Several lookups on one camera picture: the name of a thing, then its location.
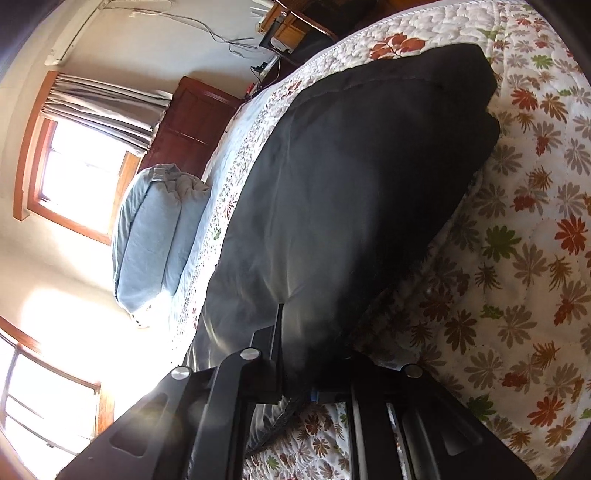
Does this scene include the white air conditioner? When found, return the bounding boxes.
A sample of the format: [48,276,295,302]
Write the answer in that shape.
[44,0,109,67]

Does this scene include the light blue bed sheet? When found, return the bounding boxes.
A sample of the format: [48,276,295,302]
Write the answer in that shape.
[202,80,304,187]

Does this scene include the black padded pants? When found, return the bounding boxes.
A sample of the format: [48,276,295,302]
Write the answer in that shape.
[181,42,502,455]

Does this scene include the wooden desk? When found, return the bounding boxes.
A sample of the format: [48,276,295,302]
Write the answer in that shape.
[257,1,339,55]

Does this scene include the dark wooden headboard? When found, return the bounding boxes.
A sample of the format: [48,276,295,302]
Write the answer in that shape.
[138,76,242,178]

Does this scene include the grey window curtain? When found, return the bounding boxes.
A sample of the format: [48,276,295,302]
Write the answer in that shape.
[42,73,172,157]

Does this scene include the hanging white cables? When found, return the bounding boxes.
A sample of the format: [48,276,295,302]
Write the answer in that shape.
[105,0,279,61]

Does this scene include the large blue folded duvet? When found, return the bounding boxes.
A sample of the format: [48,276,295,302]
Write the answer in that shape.
[111,164,211,315]

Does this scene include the floral quilted bedspread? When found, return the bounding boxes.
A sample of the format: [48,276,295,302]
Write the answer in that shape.
[174,1,590,479]

